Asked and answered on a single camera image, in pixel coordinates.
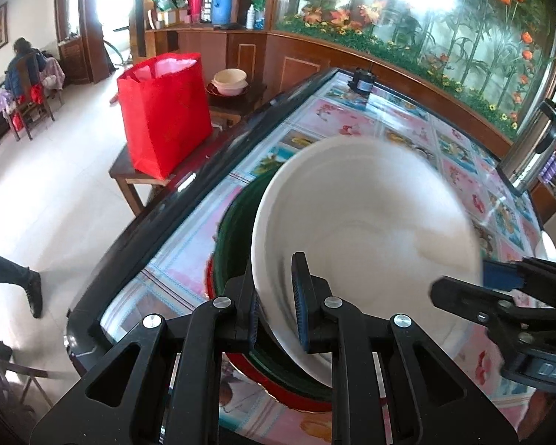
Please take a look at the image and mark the wooden chair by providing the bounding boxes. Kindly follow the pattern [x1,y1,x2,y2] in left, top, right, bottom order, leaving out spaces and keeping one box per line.
[8,53,56,142]

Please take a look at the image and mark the black cylindrical device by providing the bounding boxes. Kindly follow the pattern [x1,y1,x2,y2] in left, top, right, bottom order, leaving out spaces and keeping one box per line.
[347,67,377,96]

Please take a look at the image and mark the small wooden side table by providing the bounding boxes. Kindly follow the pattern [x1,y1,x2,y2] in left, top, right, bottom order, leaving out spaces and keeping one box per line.
[206,81,268,129]

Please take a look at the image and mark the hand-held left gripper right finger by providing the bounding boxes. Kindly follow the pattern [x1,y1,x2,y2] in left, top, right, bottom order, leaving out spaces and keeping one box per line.
[291,251,520,445]

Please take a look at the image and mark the red fabric bag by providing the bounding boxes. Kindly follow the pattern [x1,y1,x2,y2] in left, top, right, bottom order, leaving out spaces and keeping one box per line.
[117,53,213,180]

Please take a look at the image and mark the dark red plate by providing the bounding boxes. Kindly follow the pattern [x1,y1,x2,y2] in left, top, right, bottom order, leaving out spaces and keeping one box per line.
[206,82,251,99]

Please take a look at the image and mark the blue thermos jug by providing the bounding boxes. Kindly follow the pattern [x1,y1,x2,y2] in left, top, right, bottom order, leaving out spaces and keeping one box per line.
[212,0,234,26]

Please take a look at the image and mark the dark wooden stool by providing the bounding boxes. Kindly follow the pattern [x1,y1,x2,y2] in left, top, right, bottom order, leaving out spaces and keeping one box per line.
[109,127,224,217]

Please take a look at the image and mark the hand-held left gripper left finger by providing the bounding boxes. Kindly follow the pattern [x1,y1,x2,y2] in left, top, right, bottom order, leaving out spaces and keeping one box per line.
[30,276,262,445]

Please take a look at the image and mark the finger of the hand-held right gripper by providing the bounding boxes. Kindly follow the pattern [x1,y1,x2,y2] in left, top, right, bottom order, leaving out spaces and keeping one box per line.
[428,276,540,337]
[481,256,556,298]

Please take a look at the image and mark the glass table with floral print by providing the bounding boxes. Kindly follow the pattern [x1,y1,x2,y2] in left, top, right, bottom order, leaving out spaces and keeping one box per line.
[64,69,556,445]

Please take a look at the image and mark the wooden cabinet counter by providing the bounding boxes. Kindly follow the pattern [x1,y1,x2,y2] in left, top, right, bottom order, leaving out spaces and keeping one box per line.
[143,23,515,158]

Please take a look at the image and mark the red glass plate gold rim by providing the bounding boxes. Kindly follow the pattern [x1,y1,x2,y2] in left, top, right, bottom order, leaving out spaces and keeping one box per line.
[205,258,334,413]

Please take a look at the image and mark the wooden door frame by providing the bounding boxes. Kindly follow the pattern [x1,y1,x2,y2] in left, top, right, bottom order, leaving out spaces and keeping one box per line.
[53,0,118,85]

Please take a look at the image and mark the white bowl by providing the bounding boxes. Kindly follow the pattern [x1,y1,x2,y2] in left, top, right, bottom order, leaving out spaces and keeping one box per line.
[250,135,483,389]

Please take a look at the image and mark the dark green bowl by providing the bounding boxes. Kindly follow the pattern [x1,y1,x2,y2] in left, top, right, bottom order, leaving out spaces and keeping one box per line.
[212,181,334,402]

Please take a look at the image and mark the stainless steel kettle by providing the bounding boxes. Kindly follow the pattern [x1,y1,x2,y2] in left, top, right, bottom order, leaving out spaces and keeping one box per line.
[500,99,556,195]

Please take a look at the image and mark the cream bowl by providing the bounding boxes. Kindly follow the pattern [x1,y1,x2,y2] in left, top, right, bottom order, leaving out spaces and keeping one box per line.
[212,69,248,87]
[212,82,250,98]

